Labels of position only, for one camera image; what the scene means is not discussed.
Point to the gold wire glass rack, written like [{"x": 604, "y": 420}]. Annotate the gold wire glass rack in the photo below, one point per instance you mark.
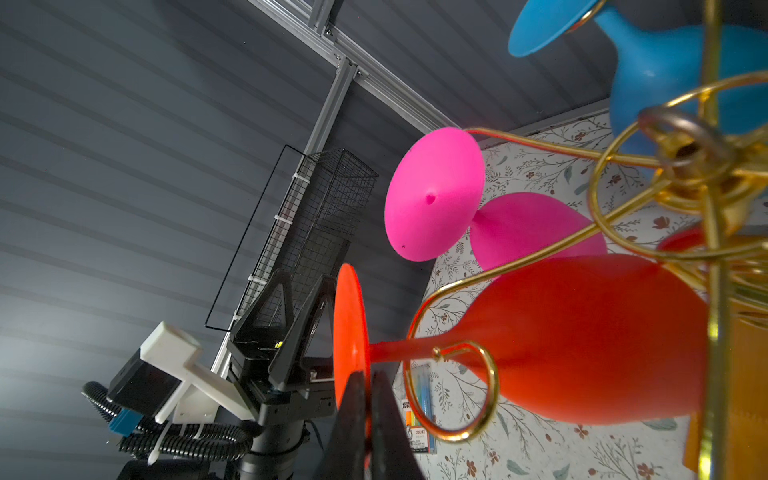
[{"x": 698, "y": 170}]

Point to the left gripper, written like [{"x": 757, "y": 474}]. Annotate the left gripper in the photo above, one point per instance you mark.
[{"x": 280, "y": 382}]

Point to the aluminium frame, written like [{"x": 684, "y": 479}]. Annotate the aluminium frame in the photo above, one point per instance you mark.
[{"x": 309, "y": 25}]

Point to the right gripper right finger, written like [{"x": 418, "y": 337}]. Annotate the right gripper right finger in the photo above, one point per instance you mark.
[{"x": 391, "y": 454}]

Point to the pink wine glass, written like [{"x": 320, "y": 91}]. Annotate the pink wine glass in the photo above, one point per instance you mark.
[{"x": 434, "y": 199}]

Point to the back left blue wine glass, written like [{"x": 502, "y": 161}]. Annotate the back left blue wine glass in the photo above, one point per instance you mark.
[{"x": 655, "y": 67}]

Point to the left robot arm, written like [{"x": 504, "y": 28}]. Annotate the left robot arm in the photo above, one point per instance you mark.
[{"x": 189, "y": 451}]

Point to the orange wooden rack base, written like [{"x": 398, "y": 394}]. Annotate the orange wooden rack base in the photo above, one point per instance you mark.
[{"x": 746, "y": 438}]

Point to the black wire side basket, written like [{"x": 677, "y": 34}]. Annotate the black wire side basket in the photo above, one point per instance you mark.
[{"x": 312, "y": 229}]

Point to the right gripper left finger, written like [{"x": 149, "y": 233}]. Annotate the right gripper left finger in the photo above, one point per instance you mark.
[{"x": 345, "y": 454}]

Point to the red wine glass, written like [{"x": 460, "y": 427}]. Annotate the red wine glass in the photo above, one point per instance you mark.
[{"x": 600, "y": 340}]

